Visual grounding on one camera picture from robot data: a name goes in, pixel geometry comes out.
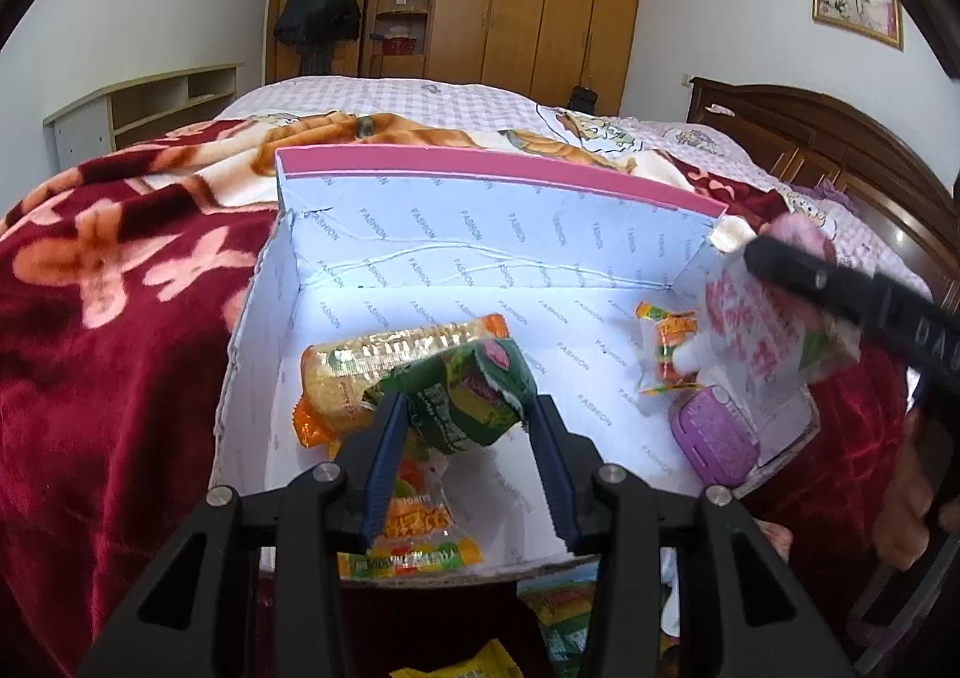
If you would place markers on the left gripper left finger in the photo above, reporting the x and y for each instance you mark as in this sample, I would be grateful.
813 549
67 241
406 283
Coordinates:
193 611

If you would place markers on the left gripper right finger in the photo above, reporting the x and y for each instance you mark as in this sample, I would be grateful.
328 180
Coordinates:
742 612

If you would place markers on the green peas packet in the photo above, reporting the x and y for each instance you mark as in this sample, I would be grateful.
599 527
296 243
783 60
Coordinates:
562 602

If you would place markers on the burger gummy packet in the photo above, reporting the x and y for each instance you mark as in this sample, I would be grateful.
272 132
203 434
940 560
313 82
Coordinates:
420 535
663 331

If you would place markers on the purple jelly cup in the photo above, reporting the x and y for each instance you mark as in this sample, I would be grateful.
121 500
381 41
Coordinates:
715 436

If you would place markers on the orange cracker packet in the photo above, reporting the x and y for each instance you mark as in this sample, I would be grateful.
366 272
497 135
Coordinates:
336 375

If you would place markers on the yellow candy packet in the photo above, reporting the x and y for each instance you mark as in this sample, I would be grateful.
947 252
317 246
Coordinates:
491 661

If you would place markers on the green snack packet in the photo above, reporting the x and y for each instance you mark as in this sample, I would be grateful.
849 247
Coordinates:
469 395

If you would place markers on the right hand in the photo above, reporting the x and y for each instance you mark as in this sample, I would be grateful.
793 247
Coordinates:
900 535

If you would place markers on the wooden headboard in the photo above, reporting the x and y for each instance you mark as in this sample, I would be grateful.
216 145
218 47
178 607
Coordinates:
802 137

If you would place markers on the pink cardboard box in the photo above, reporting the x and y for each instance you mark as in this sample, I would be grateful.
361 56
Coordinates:
377 239

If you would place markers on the red floral blanket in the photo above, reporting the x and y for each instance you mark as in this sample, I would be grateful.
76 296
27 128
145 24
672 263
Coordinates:
122 281

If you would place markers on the pink checked bedsheet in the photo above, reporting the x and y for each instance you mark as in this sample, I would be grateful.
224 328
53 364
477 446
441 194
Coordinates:
600 123

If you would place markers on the low white shelf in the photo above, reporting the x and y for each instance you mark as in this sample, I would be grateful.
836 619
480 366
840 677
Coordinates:
119 115

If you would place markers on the black hanging jacket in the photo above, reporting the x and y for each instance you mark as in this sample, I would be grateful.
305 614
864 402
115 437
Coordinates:
314 29

